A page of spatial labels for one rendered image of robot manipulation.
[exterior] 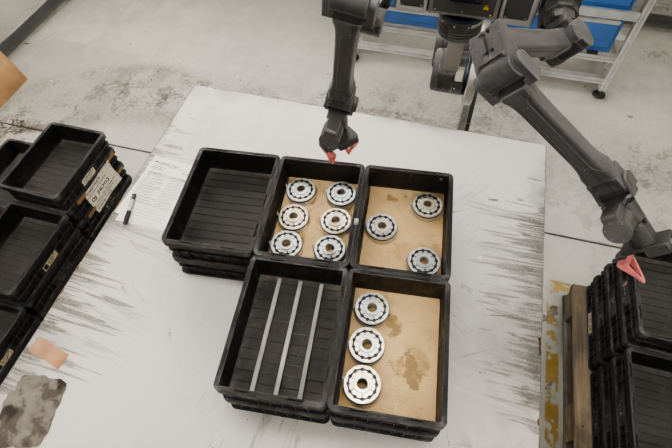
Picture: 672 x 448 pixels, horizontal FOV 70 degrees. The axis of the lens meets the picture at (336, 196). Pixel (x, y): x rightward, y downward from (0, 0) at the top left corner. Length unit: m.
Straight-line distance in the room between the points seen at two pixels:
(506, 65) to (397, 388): 0.89
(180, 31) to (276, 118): 2.03
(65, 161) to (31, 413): 1.25
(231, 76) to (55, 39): 1.49
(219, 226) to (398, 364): 0.74
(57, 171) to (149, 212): 0.74
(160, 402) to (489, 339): 1.03
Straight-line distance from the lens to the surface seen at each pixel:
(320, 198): 1.69
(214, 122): 2.19
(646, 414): 2.13
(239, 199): 1.73
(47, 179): 2.59
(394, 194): 1.70
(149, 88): 3.61
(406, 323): 1.48
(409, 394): 1.42
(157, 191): 2.02
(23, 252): 2.55
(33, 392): 1.82
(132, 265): 1.87
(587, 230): 2.87
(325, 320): 1.48
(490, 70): 1.01
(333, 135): 1.28
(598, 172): 1.17
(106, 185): 2.57
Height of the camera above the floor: 2.21
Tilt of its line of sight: 54 degrees down
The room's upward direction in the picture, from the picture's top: 3 degrees counter-clockwise
